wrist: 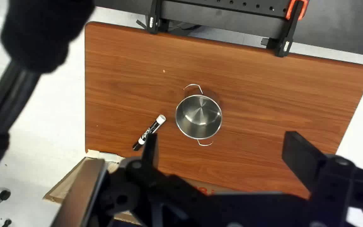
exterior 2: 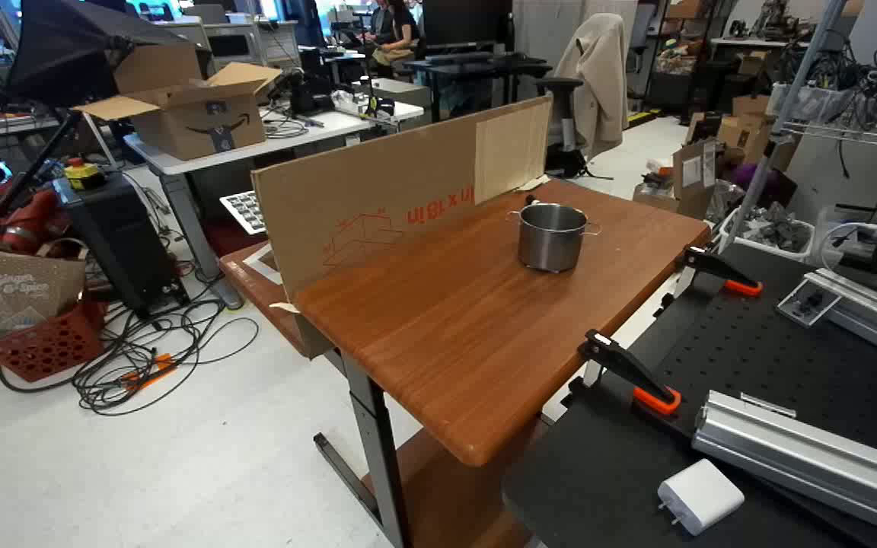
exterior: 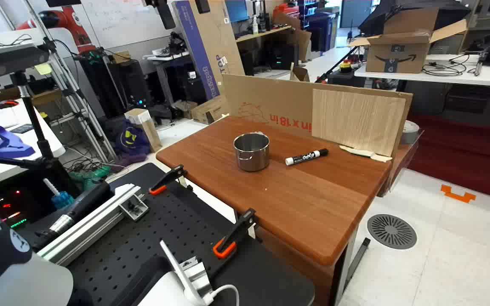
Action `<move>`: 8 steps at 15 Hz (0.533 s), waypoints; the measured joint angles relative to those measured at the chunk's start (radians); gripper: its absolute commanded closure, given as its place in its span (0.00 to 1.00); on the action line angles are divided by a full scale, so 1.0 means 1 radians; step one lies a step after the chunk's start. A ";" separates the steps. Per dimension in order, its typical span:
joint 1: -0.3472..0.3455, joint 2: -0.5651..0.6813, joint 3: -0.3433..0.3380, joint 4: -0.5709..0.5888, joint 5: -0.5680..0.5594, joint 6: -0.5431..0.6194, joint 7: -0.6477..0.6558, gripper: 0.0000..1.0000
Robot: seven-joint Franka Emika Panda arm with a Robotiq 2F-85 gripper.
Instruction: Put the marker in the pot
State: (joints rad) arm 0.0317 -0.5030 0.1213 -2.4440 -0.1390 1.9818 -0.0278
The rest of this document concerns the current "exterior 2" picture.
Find black light stand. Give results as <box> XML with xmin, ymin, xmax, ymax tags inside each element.
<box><xmin>0</xmin><ymin>105</ymin><xmax>123</xmax><ymax>226</ymax></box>

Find red yellow emergency stop button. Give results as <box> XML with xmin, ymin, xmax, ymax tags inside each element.
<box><xmin>59</xmin><ymin>156</ymin><xmax>109</xmax><ymax>194</ymax></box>

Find black office chair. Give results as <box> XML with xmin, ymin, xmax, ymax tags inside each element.
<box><xmin>537</xmin><ymin>71</ymin><xmax>593</xmax><ymax>181</ymax></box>

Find black photo umbrella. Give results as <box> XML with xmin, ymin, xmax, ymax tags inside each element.
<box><xmin>0</xmin><ymin>0</ymin><xmax>193</xmax><ymax>109</ymax></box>

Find black orange-tipped clamp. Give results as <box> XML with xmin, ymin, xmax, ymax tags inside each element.
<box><xmin>576</xmin><ymin>330</ymin><xmax>684</xmax><ymax>422</ymax></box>
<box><xmin>682</xmin><ymin>244</ymin><xmax>767</xmax><ymax>303</ymax></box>

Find red machine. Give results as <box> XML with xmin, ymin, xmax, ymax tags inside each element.
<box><xmin>0</xmin><ymin>172</ymin><xmax>76</xmax><ymax>257</ymax></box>

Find white power adapter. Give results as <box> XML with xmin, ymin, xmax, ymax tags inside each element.
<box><xmin>654</xmin><ymin>457</ymin><xmax>749</xmax><ymax>538</ymax></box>

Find black computer tower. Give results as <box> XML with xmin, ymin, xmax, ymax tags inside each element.
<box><xmin>52</xmin><ymin>166</ymin><xmax>183</xmax><ymax>317</ymax></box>

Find small metal bracket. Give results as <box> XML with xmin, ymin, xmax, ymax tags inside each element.
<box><xmin>774</xmin><ymin>277</ymin><xmax>846</xmax><ymax>330</ymax></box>

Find white printer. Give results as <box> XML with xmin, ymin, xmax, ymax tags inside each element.
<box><xmin>199</xmin><ymin>20</ymin><xmax>306</xmax><ymax>75</ymax></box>

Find steel pot with handles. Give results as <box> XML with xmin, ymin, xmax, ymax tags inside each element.
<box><xmin>513</xmin><ymin>197</ymin><xmax>596</xmax><ymax>277</ymax></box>

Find large brown cardboard sheet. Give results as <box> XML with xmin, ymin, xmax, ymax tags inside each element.
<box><xmin>250</xmin><ymin>117</ymin><xmax>481</xmax><ymax>304</ymax></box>

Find black desk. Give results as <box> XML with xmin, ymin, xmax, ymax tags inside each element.
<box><xmin>406</xmin><ymin>48</ymin><xmax>554</xmax><ymax>121</ymax></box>

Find beige coat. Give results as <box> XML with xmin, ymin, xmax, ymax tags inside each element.
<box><xmin>549</xmin><ymin>9</ymin><xmax>634</xmax><ymax>156</ymax></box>

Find small cardboard panel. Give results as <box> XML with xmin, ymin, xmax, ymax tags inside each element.
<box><xmin>471</xmin><ymin>94</ymin><xmax>554</xmax><ymax>209</ymax></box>

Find labelled cardboard box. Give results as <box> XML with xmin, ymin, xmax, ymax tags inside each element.
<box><xmin>668</xmin><ymin>135</ymin><xmax>725</xmax><ymax>216</ymax></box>

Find cluttered grey workbench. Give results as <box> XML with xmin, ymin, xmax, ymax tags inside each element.
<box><xmin>767</xmin><ymin>42</ymin><xmax>877</xmax><ymax>223</ymax></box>

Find black white checker sheet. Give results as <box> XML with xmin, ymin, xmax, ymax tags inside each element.
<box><xmin>216</xmin><ymin>186</ymin><xmax>272</xmax><ymax>239</ymax></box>

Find stacked cardboard boxes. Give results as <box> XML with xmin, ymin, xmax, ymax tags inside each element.
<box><xmin>715</xmin><ymin>93</ymin><xmax>802</xmax><ymax>172</ymax></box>

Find red plastic basket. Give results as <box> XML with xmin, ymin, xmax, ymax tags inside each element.
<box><xmin>0</xmin><ymin>299</ymin><xmax>109</xmax><ymax>387</ymax></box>

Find black floor cables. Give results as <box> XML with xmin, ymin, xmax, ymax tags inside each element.
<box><xmin>0</xmin><ymin>288</ymin><xmax>264</xmax><ymax>422</ymax></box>

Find black perforated breadboard table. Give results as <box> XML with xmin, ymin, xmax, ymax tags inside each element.
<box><xmin>503</xmin><ymin>241</ymin><xmax>877</xmax><ymax>548</ymax></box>

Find aluminium extrusion rail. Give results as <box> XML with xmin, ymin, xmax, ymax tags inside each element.
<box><xmin>802</xmin><ymin>266</ymin><xmax>877</xmax><ymax>376</ymax></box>
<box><xmin>690</xmin><ymin>391</ymin><xmax>877</xmax><ymax>544</ymax></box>

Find seated person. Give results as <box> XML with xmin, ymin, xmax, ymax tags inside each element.
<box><xmin>358</xmin><ymin>0</ymin><xmax>425</xmax><ymax>71</ymax></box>

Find brown paper bag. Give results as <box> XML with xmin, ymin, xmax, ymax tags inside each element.
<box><xmin>0</xmin><ymin>241</ymin><xmax>90</xmax><ymax>348</ymax></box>

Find silver slanted pole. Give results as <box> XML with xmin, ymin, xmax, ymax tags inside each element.
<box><xmin>723</xmin><ymin>0</ymin><xmax>852</xmax><ymax>253</ymax></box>

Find wooden table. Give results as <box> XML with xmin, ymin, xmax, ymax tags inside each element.
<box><xmin>216</xmin><ymin>181</ymin><xmax>715</xmax><ymax>548</ymax></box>

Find white desk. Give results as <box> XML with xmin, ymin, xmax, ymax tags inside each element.
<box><xmin>118</xmin><ymin>94</ymin><xmax>432</xmax><ymax>307</ymax></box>

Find black monitor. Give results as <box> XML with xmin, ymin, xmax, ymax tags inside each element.
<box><xmin>420</xmin><ymin>0</ymin><xmax>515</xmax><ymax>48</ymax></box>

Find white tray with parts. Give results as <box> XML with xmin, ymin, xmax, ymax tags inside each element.
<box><xmin>715</xmin><ymin>200</ymin><xmax>827</xmax><ymax>263</ymax></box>

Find open cardboard shipping box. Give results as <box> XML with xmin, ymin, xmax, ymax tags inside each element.
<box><xmin>71</xmin><ymin>41</ymin><xmax>285</xmax><ymax>166</ymax></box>

